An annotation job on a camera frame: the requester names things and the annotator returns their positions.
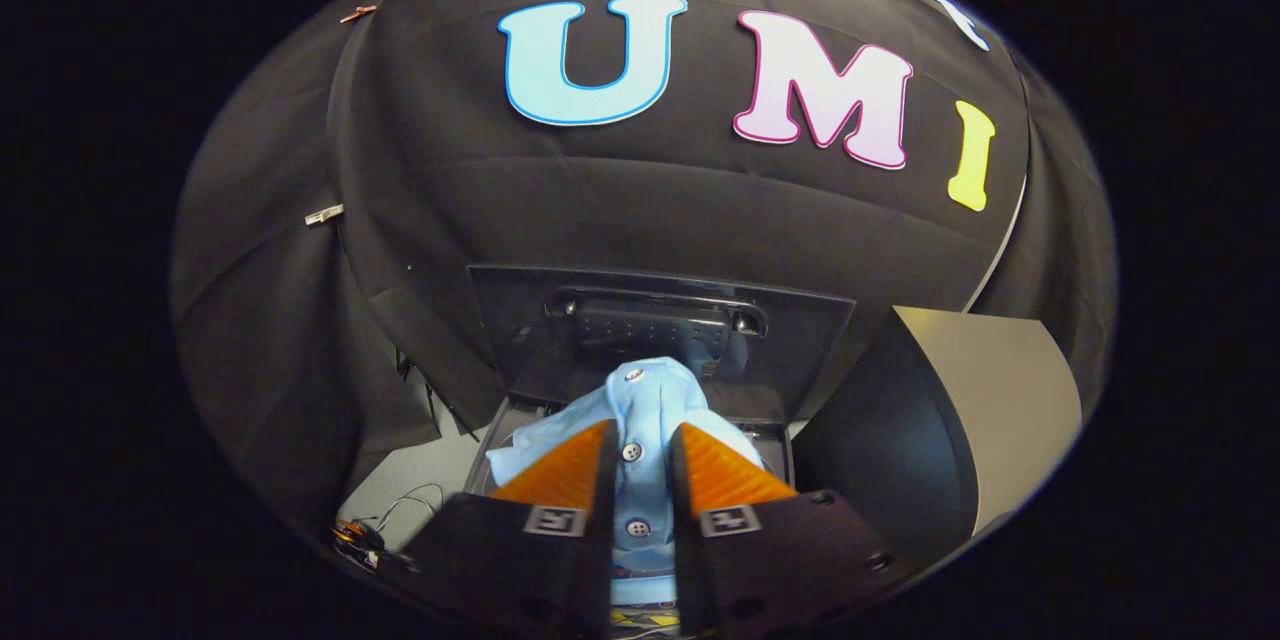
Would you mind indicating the white clip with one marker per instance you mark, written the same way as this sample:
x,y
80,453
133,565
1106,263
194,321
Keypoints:
x,y
324,214

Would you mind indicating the light blue shirt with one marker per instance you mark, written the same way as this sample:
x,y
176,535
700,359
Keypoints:
x,y
650,400

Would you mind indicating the red clip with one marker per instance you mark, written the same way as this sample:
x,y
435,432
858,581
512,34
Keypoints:
x,y
357,13

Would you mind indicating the black backdrop cloth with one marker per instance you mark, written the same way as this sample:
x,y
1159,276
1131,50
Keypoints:
x,y
620,210

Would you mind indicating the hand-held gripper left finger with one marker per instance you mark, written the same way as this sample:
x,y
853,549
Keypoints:
x,y
600,520

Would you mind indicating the beige cabinet with dark top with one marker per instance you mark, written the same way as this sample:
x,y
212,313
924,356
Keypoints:
x,y
950,420

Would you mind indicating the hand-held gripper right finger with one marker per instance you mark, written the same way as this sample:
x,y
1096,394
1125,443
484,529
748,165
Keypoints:
x,y
685,520

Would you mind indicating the dark glass washing machine lid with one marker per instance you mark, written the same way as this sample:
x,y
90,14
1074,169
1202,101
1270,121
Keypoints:
x,y
560,360

